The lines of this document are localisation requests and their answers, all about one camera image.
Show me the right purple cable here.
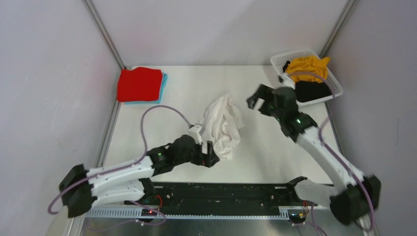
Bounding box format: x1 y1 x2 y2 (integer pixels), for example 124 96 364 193
288 71 377 236

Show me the right aluminium frame post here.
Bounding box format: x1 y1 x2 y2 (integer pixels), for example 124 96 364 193
319 0 359 58

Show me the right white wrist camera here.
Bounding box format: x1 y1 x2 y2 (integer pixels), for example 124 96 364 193
278 74 296 89

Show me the left small electronics board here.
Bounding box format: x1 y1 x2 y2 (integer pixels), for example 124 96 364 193
141 208 158 217

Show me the left aluminium frame post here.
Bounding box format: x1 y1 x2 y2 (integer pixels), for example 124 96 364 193
82 0 126 69

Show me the folded cyan t shirt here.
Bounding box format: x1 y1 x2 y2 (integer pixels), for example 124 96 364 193
124 72 168 105

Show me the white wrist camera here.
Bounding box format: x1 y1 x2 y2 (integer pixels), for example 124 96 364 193
278 74 296 89
188 124 204 145

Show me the crumpled black t shirt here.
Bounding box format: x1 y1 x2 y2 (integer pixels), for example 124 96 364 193
282 61 333 103

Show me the aluminium frame post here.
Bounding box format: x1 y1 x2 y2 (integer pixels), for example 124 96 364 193
82 0 126 69
319 0 359 58

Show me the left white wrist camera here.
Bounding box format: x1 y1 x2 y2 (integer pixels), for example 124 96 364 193
188 124 204 145

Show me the folded red t shirt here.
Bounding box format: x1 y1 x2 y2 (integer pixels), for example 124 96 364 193
117 67 163 102

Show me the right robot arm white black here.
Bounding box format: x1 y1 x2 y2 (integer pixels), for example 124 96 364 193
246 84 382 226

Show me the crumpled yellow t shirt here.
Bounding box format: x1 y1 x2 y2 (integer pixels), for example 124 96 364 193
285 56 331 83

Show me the small electronics board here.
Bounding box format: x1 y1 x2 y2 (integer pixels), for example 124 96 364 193
288 212 307 226
141 208 158 217

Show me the right small electronics board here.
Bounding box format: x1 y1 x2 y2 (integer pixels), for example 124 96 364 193
288 212 307 226

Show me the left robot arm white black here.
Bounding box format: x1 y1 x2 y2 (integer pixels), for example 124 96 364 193
59 135 220 218

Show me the grey slotted cable duct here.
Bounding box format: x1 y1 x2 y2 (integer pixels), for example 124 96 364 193
84 207 290 220

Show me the white t shirt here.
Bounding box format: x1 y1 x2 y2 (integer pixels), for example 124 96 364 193
199 93 244 160

